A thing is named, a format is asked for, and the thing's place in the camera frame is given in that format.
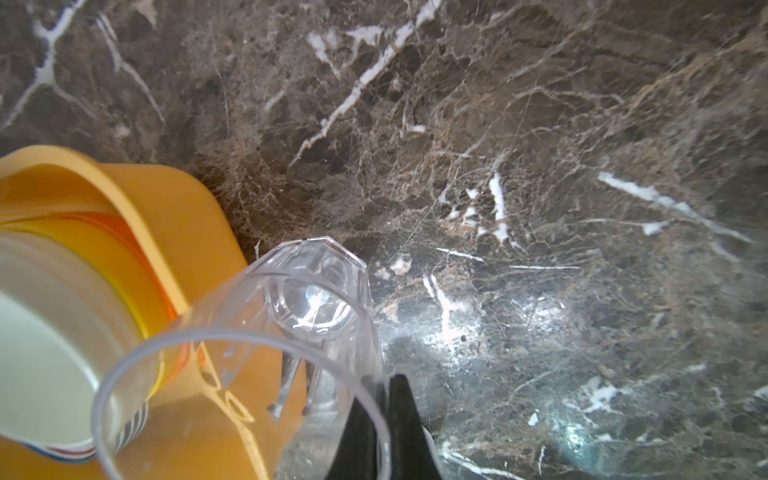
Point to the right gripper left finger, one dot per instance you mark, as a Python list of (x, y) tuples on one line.
[(356, 456)]

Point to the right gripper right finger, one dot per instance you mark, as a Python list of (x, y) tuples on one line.
[(413, 452)]

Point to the clear cup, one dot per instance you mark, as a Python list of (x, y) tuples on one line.
[(309, 299)]

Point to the cream white bowl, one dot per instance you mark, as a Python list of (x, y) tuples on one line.
[(51, 416)]

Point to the yellow bowl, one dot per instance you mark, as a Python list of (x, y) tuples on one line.
[(75, 299)]

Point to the yellow plastic bin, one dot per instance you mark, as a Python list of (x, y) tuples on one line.
[(176, 226)]

